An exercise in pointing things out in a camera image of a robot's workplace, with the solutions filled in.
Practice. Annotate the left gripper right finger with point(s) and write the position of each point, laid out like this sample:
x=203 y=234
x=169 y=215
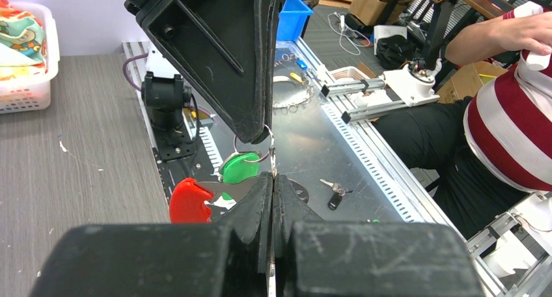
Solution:
x=354 y=258

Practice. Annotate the colourful patterned cloth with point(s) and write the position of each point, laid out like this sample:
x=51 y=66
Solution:
x=23 y=43

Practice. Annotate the cardboard boxes in background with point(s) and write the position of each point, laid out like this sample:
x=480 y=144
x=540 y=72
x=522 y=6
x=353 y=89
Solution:
x=396 y=47

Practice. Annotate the blue plastic crate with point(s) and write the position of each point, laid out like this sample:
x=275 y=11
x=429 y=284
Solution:
x=292 y=19

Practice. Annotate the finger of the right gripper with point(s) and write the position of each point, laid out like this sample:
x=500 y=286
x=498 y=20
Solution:
x=268 y=20
x=224 y=49

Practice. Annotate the person in striped shirt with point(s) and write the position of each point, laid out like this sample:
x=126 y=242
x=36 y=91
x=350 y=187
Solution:
x=492 y=149

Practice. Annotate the key with black fob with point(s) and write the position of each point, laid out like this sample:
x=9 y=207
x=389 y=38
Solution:
x=339 y=191

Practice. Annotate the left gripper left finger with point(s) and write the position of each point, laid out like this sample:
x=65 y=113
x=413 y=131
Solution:
x=191 y=256

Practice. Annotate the metal chain keyring holder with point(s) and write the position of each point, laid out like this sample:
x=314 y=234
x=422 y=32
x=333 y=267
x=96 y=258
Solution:
x=289 y=94

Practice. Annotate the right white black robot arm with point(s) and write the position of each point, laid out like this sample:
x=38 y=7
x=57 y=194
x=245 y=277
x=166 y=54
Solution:
x=166 y=98

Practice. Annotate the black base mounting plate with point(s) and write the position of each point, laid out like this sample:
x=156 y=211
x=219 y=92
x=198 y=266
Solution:
x=200 y=161

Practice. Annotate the white plastic basket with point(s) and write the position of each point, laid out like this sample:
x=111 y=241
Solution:
x=34 y=93

